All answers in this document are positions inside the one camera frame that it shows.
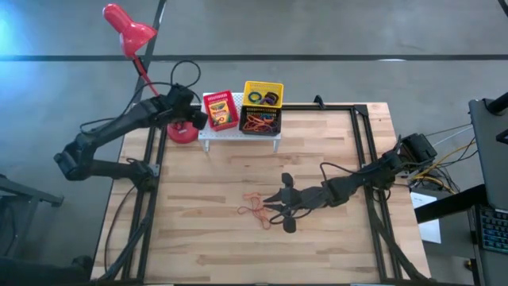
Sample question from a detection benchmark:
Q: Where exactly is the white perforated metal shelf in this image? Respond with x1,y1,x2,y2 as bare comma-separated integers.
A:
197,92,283,154

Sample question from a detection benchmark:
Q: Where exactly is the yellow plastic basket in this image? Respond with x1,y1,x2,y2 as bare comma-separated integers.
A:
242,80,285,109

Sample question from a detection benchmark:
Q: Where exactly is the black plastic basket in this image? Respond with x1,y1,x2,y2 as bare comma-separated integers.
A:
238,105,283,137

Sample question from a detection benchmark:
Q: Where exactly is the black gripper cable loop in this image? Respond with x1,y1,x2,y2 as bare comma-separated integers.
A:
268,206,314,226
170,59,202,96

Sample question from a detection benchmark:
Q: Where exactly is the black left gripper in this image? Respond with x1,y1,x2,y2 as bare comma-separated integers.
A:
165,83,210,130

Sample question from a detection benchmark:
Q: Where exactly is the white paper sheet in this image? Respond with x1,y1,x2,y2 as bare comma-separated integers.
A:
410,191,442,245

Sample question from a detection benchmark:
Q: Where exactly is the black computer keyboard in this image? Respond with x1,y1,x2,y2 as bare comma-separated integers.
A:
478,206,508,255

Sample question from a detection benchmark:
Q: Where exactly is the black aluminium table frame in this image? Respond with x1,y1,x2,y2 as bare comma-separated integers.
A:
94,101,433,285

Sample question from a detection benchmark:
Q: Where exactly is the pile of rubber bands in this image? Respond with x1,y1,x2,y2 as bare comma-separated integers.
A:
237,196,273,231

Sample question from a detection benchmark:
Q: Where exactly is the red desk lamp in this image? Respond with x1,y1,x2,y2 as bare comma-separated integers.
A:
102,2,201,145

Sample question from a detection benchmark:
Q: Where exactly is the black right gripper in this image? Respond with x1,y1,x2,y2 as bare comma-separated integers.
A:
262,172,331,234

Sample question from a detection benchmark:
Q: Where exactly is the yellow crayon box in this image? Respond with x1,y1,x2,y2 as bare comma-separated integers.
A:
206,97,233,126

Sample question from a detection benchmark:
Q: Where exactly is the black desk beam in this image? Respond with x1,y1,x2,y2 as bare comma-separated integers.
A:
414,184,490,224

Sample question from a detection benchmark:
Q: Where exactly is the brown cable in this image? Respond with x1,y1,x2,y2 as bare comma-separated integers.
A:
103,186,134,275

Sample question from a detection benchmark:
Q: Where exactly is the red plastic basket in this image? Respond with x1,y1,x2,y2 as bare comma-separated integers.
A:
202,89,241,133

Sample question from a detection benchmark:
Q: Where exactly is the grey metal stand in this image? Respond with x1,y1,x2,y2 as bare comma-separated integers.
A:
0,173,65,255

